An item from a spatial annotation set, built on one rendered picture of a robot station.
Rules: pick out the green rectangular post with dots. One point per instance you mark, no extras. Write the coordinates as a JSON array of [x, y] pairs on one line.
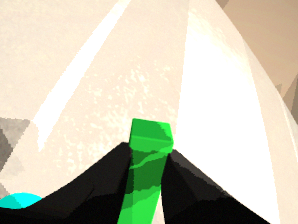
[[151, 142]]

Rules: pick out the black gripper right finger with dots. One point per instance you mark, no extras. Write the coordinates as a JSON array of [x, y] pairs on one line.
[[190, 197]]

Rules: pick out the cyan flat circle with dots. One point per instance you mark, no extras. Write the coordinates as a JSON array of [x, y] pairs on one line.
[[18, 200]]

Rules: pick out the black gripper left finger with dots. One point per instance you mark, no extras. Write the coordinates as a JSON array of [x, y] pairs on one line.
[[94, 197]]

